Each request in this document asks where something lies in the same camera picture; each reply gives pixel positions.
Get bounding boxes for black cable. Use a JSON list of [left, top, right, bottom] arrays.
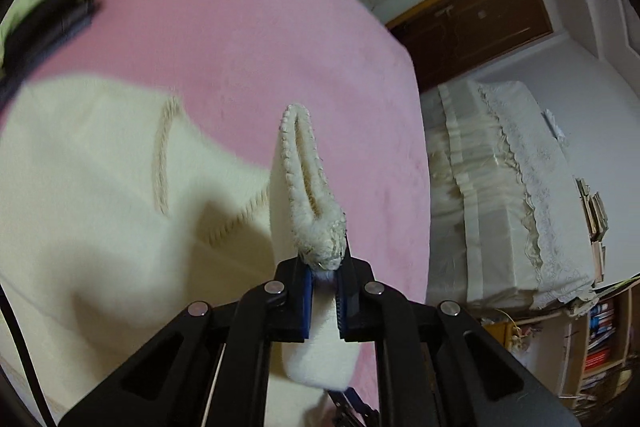
[[0, 282, 57, 427]]

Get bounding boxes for brown wooden door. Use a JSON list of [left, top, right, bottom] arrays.
[[387, 0, 554, 94]]

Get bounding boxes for dark folded clothes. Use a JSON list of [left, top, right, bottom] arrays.
[[0, 0, 122, 108]]

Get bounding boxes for pink plush blanket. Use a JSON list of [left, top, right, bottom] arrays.
[[20, 0, 434, 427]]

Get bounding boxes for wooden bookshelf with books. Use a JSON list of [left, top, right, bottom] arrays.
[[480, 274, 640, 414]]

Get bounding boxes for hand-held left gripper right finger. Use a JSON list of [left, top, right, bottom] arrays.
[[337, 258, 582, 427]]

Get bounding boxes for leaning stack of books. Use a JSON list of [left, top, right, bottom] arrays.
[[574, 177, 610, 284]]

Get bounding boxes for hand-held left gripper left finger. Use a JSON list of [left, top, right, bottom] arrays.
[[57, 258, 316, 427]]

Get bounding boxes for dark object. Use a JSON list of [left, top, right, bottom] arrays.
[[327, 386, 387, 427]]

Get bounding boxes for white fluffy sweater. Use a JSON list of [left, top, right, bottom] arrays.
[[0, 72, 362, 427]]

